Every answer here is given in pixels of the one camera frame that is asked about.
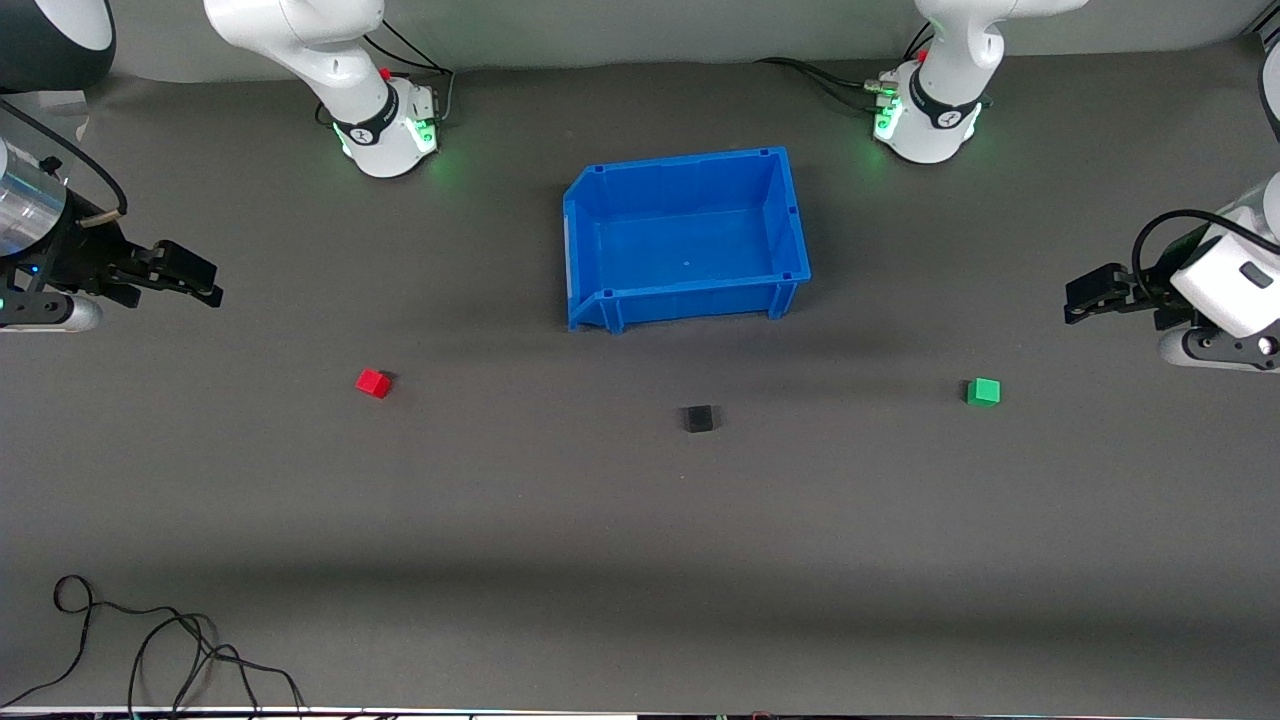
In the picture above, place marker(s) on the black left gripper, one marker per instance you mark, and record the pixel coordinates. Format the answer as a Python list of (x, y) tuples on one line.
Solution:
[(1150, 287)]

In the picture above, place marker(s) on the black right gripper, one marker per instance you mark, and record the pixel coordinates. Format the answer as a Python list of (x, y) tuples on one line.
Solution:
[(78, 256)]

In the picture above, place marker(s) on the small green cube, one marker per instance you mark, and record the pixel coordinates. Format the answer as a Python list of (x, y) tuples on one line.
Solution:
[(983, 391)]

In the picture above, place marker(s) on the small red cube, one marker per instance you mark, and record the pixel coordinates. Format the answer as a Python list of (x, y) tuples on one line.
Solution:
[(373, 382)]

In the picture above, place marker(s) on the small black cube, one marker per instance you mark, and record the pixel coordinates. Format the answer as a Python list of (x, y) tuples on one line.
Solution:
[(699, 419)]

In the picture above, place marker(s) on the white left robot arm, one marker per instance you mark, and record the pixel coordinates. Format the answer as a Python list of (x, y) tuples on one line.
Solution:
[(945, 110)]

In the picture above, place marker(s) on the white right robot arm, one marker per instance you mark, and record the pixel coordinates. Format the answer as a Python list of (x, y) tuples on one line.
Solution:
[(330, 60)]

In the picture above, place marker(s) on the blue plastic bin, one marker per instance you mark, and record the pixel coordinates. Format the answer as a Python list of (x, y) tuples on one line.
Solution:
[(690, 250)]

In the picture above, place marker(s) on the dark grey table mat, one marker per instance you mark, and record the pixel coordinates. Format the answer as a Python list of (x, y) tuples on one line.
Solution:
[(500, 550)]

